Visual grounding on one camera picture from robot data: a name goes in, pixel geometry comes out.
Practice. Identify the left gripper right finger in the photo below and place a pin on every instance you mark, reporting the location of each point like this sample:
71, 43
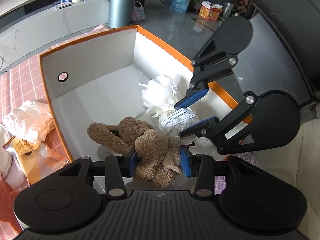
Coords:
246, 196

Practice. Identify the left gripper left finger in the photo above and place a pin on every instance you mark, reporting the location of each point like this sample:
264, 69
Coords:
75, 195

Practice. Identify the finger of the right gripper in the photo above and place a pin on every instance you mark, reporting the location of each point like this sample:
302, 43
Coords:
217, 58
257, 123

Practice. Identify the orange snack packet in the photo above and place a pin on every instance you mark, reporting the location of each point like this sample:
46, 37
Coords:
36, 161

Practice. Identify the white plastic bag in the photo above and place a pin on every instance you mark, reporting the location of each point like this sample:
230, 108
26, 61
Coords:
159, 95

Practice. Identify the brown plush toy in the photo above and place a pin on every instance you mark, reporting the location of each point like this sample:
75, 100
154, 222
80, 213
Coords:
158, 153

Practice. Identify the white fluffy towel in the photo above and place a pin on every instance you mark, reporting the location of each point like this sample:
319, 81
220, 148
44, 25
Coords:
10, 170

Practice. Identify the orange carton on floor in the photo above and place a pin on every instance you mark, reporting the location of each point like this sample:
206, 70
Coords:
210, 11

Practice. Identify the blue water bottle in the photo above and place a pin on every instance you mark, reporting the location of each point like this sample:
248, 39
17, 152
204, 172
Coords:
179, 6

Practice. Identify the clear orange plastic bag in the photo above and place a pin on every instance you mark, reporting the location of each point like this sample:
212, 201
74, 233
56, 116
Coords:
32, 121

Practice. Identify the woven checked basket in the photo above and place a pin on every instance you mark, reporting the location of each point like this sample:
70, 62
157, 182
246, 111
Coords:
138, 14

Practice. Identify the grey metal trash can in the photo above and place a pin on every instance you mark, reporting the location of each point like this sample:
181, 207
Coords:
120, 13

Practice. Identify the orange white cardboard box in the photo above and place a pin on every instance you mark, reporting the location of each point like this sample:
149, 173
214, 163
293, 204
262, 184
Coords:
99, 78

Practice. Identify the pink checked tablecloth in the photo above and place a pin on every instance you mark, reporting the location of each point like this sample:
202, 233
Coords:
24, 81

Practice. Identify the white marble TV bench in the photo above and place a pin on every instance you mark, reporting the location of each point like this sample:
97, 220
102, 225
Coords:
50, 25

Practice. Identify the white printed drawstring bag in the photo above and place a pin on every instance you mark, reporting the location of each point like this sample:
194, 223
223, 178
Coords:
174, 122

